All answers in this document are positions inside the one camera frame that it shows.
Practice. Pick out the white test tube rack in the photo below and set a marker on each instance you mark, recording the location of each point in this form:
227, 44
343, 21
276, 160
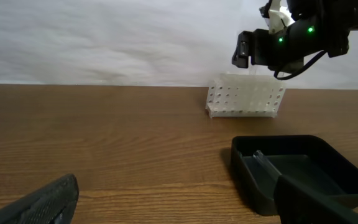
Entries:
244, 96

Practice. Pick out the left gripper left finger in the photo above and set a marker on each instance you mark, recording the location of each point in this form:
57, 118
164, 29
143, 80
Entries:
39, 207

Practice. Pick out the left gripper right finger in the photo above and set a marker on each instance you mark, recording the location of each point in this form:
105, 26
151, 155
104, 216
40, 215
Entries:
303, 207

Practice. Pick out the black tray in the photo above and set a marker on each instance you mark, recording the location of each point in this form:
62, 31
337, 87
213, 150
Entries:
291, 168

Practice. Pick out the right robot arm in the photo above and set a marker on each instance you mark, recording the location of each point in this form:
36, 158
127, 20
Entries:
303, 37

